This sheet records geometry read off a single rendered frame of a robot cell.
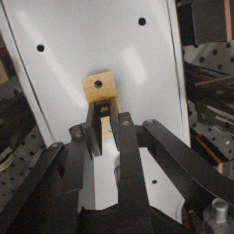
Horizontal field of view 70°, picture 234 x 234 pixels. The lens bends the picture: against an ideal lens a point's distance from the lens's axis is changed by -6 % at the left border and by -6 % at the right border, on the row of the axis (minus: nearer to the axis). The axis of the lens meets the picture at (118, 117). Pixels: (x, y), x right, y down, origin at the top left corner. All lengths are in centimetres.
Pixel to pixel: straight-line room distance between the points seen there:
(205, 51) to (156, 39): 39
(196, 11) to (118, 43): 12
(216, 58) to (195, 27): 36
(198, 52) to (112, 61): 41
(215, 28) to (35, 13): 24
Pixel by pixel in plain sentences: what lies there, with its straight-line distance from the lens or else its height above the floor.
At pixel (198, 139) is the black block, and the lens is 44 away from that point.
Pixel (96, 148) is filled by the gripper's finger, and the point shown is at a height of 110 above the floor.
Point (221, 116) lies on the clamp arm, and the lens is 27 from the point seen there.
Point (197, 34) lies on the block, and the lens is 29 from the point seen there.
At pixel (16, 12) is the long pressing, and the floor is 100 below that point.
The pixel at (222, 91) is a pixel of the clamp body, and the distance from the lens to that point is 31.
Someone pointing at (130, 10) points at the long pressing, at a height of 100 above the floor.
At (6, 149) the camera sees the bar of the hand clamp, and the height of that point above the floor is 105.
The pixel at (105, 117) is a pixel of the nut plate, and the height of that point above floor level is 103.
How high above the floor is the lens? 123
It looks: 67 degrees down
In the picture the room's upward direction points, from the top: 169 degrees clockwise
